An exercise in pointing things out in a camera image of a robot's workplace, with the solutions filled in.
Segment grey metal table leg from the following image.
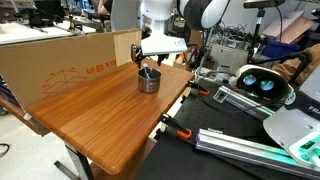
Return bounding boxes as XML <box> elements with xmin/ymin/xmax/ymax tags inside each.
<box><xmin>53</xmin><ymin>141</ymin><xmax>97</xmax><ymax>180</ymax></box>

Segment white VR headset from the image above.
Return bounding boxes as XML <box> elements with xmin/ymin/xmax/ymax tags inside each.
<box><xmin>229</xmin><ymin>64</ymin><xmax>292</xmax><ymax>102</ymax></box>

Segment white work table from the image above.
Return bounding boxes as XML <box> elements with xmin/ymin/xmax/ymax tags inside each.
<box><xmin>0</xmin><ymin>21</ymin><xmax>98</xmax><ymax>46</ymax></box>

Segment black camera on tripod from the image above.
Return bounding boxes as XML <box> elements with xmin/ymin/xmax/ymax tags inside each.
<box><xmin>242</xmin><ymin>0</ymin><xmax>287</xmax><ymax>10</ymax></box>

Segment silver metal pot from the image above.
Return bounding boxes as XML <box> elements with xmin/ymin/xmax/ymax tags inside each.
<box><xmin>137</xmin><ymin>67</ymin><xmax>163</xmax><ymax>94</ymax></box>

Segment folded cardboard pieces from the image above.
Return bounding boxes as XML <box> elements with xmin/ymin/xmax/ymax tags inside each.
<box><xmin>262</xmin><ymin>9</ymin><xmax>315</xmax><ymax>45</ymax></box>

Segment blue bin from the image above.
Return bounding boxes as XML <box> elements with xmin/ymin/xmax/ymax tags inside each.
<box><xmin>261</xmin><ymin>38</ymin><xmax>302</xmax><ymax>58</ymax></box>

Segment black tripod stand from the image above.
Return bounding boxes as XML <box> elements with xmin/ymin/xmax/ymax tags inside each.
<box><xmin>246</xmin><ymin>8</ymin><xmax>312</xmax><ymax>67</ymax></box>

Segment long aluminium profile rail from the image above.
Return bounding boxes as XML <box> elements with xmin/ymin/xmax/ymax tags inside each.
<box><xmin>194</xmin><ymin>127</ymin><xmax>320</xmax><ymax>180</ymax></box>
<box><xmin>212</xmin><ymin>85</ymin><xmax>278</xmax><ymax>122</ymax></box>

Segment black orange bar clamp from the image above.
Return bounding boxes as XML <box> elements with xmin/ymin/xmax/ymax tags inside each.
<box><xmin>187</xmin><ymin>81</ymin><xmax>211</xmax><ymax>98</ymax></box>
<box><xmin>158</xmin><ymin>112</ymin><xmax>194</xmax><ymax>141</ymax></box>

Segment grey equipment box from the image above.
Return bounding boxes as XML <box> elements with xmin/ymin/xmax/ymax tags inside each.
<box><xmin>207</xmin><ymin>42</ymin><xmax>250</xmax><ymax>76</ymax></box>

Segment black perforated breadboard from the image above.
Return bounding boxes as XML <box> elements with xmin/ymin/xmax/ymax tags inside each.
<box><xmin>134</xmin><ymin>77</ymin><xmax>320</xmax><ymax>180</ymax></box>

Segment seated person in dark shirt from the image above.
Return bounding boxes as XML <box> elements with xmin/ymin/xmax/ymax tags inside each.
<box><xmin>97</xmin><ymin>0</ymin><xmax>115</xmax><ymax>16</ymax></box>

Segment black cable loop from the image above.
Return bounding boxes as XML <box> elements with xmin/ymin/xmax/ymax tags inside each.
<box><xmin>0</xmin><ymin>142</ymin><xmax>11</xmax><ymax>159</ymax></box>

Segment white and black marker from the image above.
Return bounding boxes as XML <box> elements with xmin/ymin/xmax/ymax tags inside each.
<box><xmin>142</xmin><ymin>62</ymin><xmax>152</xmax><ymax>80</ymax></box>

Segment large brown cardboard sheet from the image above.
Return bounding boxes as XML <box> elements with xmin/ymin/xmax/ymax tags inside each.
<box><xmin>0</xmin><ymin>28</ymin><xmax>143</xmax><ymax>113</ymax></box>

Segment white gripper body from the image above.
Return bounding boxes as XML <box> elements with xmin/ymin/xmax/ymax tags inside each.
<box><xmin>139</xmin><ymin>35</ymin><xmax>189</xmax><ymax>57</ymax></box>

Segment brown jacket sleeve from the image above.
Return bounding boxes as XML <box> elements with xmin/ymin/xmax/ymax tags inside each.
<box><xmin>271</xmin><ymin>42</ymin><xmax>320</xmax><ymax>89</ymax></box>

